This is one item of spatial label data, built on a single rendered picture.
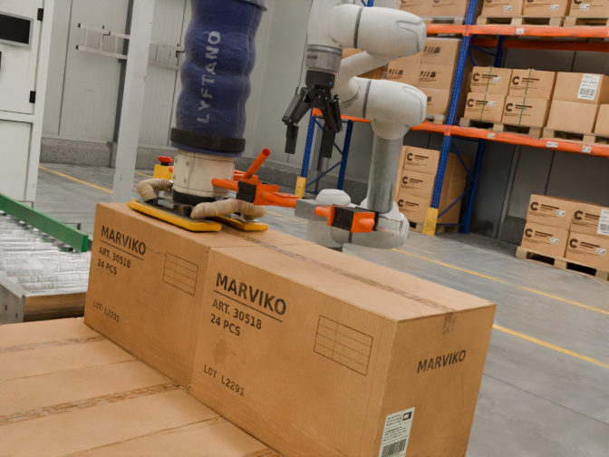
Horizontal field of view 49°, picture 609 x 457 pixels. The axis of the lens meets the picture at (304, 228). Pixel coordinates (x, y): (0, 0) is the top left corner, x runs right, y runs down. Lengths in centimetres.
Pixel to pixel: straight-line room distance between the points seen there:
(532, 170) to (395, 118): 859
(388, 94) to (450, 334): 95
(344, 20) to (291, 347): 79
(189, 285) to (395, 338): 68
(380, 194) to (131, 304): 99
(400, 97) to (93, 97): 1041
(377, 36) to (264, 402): 91
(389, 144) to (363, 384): 111
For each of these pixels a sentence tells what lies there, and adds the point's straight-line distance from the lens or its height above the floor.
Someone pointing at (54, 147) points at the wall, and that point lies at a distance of 1195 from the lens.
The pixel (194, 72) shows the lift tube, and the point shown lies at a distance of 198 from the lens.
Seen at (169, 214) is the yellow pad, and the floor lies 97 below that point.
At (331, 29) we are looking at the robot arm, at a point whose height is 152.
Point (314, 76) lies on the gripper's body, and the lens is 170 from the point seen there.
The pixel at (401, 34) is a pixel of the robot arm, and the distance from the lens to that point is 168.
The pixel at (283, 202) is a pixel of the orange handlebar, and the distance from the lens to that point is 176.
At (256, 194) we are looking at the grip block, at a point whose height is 108.
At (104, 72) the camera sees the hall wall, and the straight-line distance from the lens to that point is 1243.
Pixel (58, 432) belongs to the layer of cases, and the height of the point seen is 54.
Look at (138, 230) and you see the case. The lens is 200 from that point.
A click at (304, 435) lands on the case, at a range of 153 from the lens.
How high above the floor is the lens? 128
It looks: 9 degrees down
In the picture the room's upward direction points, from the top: 9 degrees clockwise
